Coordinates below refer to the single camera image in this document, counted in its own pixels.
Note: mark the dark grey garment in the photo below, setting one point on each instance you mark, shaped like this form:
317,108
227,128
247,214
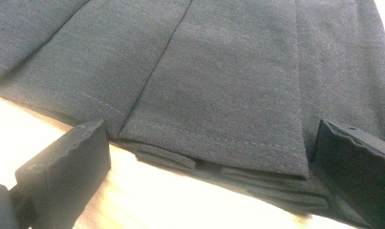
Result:
212,79

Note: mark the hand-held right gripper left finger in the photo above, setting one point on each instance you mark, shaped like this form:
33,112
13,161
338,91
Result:
66,165

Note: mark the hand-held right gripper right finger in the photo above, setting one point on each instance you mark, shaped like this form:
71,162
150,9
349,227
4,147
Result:
362,171

